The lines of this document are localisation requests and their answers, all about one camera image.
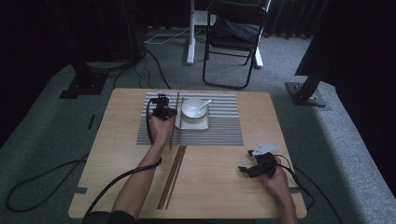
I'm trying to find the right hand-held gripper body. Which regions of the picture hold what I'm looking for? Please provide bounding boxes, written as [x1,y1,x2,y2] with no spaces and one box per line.
[247,143,280,179]

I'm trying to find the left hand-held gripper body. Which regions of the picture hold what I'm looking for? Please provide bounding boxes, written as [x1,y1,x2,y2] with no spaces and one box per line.
[151,92,173,122]

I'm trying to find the brown wooden chopstick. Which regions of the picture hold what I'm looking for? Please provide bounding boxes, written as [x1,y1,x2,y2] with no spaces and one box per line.
[178,96,185,147]
[169,91,180,151]

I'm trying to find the row of brown chopsticks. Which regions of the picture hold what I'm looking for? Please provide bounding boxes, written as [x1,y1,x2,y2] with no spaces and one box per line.
[156,145,188,211]

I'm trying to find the person's left hand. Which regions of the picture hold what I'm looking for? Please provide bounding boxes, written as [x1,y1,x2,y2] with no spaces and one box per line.
[148,117,176,148]

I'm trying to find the person's right hand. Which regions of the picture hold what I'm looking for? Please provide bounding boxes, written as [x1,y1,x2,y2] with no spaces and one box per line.
[261,154,292,201]

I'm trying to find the white ceramic bowl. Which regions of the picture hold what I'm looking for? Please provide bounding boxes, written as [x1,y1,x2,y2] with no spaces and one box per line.
[180,97,209,121]

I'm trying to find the white square plate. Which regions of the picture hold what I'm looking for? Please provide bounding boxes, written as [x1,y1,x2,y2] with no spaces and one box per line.
[174,102,210,131]

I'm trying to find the white ceramic spoon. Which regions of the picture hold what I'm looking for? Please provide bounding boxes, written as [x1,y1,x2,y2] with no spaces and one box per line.
[190,98,214,115]

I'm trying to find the grey striped placemat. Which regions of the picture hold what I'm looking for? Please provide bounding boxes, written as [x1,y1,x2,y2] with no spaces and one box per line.
[135,91,245,147]

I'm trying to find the black stand with grey base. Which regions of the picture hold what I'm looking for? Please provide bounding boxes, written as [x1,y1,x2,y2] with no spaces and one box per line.
[285,69,328,108]

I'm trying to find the black stand with square base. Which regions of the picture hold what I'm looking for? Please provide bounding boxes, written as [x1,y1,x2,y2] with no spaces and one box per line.
[59,59,110,100]

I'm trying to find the black folding chair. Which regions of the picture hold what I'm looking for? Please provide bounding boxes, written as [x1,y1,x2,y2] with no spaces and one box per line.
[202,0,273,91]

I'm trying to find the dark cloth bag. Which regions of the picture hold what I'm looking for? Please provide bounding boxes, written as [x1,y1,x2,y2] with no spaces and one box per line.
[213,17,262,43]

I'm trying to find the person's dark clothing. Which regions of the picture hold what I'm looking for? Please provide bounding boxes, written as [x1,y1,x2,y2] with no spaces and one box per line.
[82,210,137,224]

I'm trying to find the black curtain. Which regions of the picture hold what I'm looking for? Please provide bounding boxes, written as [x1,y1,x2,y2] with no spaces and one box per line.
[0,0,145,147]
[293,0,396,197]

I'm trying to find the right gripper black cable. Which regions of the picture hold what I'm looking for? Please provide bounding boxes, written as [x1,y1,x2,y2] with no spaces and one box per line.
[274,153,316,212]

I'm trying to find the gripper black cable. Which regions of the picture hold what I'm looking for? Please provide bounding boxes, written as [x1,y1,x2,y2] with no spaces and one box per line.
[82,97,163,223]
[274,153,316,212]

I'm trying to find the tangled black cables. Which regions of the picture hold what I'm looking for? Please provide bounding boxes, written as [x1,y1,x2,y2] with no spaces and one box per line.
[112,46,172,91]

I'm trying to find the thin black cable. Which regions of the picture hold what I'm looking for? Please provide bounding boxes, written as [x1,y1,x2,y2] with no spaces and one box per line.
[292,166,345,224]

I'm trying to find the white desk frame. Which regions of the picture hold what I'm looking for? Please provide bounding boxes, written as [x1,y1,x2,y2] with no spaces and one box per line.
[186,0,273,69]

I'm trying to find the white cable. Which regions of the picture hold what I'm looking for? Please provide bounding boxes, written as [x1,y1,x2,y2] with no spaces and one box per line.
[144,27,191,45]

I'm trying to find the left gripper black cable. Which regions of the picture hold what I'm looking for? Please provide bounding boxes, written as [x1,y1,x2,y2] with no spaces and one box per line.
[82,97,163,223]

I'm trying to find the thick black looped cable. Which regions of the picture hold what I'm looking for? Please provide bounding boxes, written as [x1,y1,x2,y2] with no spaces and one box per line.
[5,159,90,213]

